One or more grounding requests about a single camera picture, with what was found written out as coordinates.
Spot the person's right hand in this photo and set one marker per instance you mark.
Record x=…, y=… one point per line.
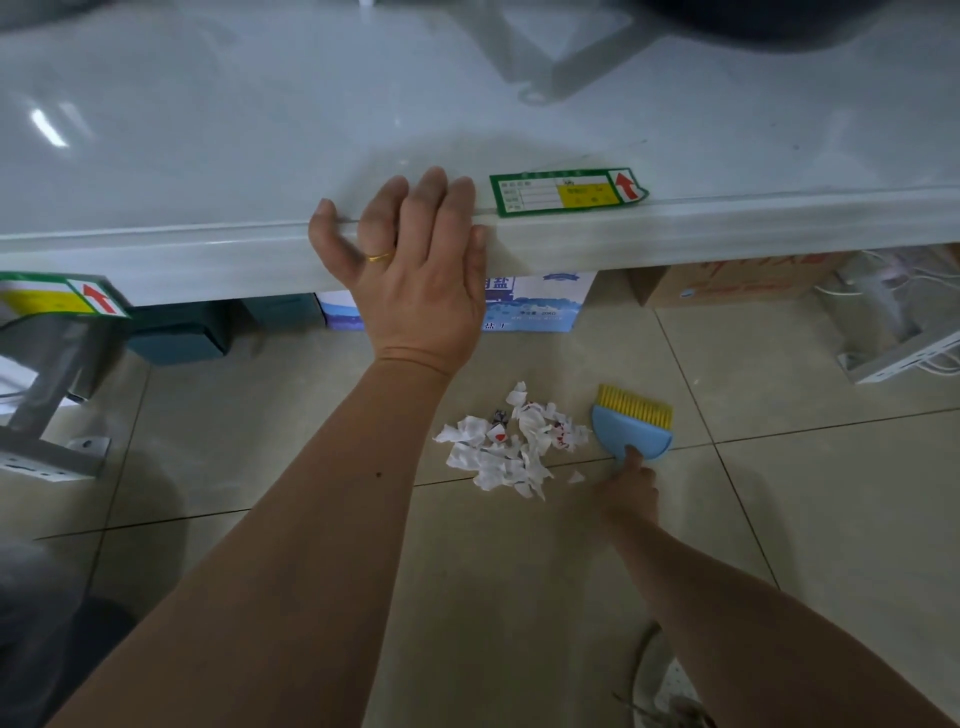
x=630, y=491

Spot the person's left hand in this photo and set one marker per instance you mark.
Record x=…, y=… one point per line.
x=420, y=300

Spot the pile of white paper scraps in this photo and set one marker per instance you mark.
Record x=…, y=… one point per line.
x=487, y=457

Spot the person's left forearm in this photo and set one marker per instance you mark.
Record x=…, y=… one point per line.
x=262, y=585

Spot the person's right forearm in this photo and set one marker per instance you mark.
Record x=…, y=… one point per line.
x=750, y=637

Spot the person's white shoe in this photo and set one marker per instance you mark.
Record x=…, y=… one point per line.
x=664, y=682

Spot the blue white printed carton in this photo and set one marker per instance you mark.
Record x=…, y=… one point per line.
x=540, y=304

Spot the flat green yellow price label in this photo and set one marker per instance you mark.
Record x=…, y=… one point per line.
x=566, y=191

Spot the flat brown cardboard box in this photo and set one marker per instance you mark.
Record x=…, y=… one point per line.
x=742, y=281

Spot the teal box under shelf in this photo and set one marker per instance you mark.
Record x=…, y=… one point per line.
x=180, y=330

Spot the white metal shelf rack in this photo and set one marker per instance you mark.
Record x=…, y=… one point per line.
x=225, y=112

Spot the peeling green yellow price label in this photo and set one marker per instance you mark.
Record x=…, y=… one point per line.
x=60, y=296

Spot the black wok with glass lid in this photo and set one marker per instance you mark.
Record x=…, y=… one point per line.
x=750, y=15

